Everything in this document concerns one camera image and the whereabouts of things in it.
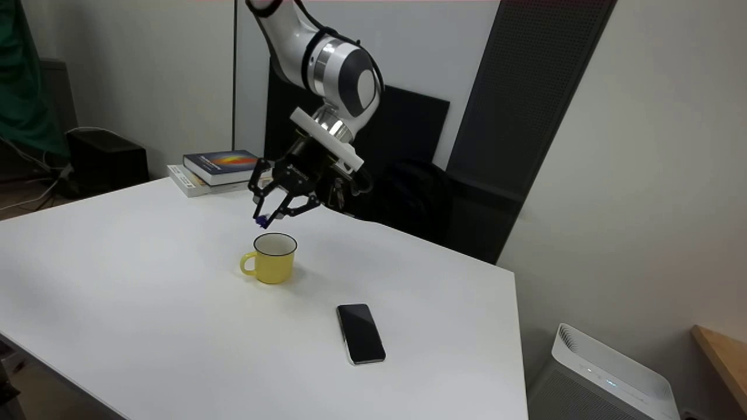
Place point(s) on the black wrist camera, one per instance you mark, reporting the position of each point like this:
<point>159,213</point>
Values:
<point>346,189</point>

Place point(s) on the white book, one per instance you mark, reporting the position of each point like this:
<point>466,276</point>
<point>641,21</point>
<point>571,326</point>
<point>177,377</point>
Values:
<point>188,183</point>

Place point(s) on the green cloth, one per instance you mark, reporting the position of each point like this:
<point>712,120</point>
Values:
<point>27,77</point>

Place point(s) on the black smartphone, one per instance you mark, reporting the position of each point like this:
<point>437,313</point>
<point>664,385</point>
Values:
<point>361,333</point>

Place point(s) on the black office chair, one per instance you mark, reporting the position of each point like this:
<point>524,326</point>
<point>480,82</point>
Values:
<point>452,210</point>

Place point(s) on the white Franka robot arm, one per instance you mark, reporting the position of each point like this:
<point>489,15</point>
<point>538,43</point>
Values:
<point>342,71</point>

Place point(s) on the white marker with blue cap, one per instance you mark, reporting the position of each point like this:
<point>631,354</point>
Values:
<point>261,221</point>

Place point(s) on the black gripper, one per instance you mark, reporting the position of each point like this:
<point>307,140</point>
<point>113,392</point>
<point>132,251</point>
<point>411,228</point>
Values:
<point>304,171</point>

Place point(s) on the grey plastic bin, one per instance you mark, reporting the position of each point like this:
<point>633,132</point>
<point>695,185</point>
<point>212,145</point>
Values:
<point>591,381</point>

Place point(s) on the dark blue book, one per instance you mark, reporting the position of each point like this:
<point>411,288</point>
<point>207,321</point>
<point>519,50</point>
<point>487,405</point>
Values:
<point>222,165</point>

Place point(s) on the black box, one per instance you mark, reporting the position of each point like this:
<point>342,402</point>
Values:
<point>105,160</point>

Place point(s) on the wooden side table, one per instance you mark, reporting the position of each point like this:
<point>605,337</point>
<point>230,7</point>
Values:
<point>726,362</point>

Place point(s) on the yellow enamel cup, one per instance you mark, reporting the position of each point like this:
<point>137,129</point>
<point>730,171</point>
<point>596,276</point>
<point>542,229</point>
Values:
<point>272,270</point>

